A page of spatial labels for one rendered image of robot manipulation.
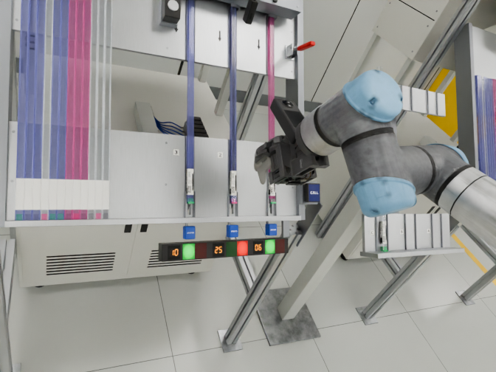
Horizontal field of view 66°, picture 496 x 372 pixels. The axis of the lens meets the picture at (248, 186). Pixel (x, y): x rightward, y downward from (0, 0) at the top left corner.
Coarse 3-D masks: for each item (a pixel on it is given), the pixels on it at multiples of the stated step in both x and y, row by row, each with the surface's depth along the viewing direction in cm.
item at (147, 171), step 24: (120, 144) 82; (144, 144) 84; (168, 144) 87; (216, 144) 92; (240, 144) 95; (120, 168) 82; (144, 168) 84; (168, 168) 86; (216, 168) 92; (240, 168) 95; (120, 192) 81; (144, 192) 84; (168, 192) 86; (216, 192) 91; (240, 192) 94; (264, 192) 98; (288, 192) 101; (120, 216) 81; (144, 216) 83; (168, 216) 86; (192, 216) 88; (216, 216) 91
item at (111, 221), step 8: (232, 216) 93; (240, 216) 93; (248, 216) 93; (256, 216) 94; (264, 216) 95; (272, 216) 96; (280, 216) 97; (288, 216) 98; (296, 216) 99; (8, 224) 70; (16, 224) 71; (24, 224) 71; (32, 224) 72; (40, 224) 72; (48, 224) 73; (56, 224) 74; (64, 224) 74; (72, 224) 75; (80, 224) 76; (88, 224) 76; (96, 224) 77; (104, 224) 78; (112, 224) 78
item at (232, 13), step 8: (232, 8) 94; (232, 16) 94; (232, 24) 94; (232, 32) 94; (232, 40) 94; (232, 48) 94; (232, 56) 94; (232, 64) 94; (232, 72) 94; (232, 80) 94; (232, 88) 93; (232, 96) 93; (232, 104) 93; (232, 112) 93; (232, 120) 93; (232, 128) 93; (232, 136) 93; (232, 144) 93; (232, 152) 93; (232, 160) 93; (232, 168) 92; (232, 200) 92
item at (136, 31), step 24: (120, 0) 83; (144, 0) 86; (216, 0) 94; (120, 24) 83; (144, 24) 85; (216, 24) 93; (240, 24) 96; (264, 24) 100; (288, 24) 103; (120, 48) 83; (144, 48) 85; (168, 48) 88; (216, 48) 93; (240, 48) 96; (264, 48) 99; (264, 72) 99; (288, 72) 103
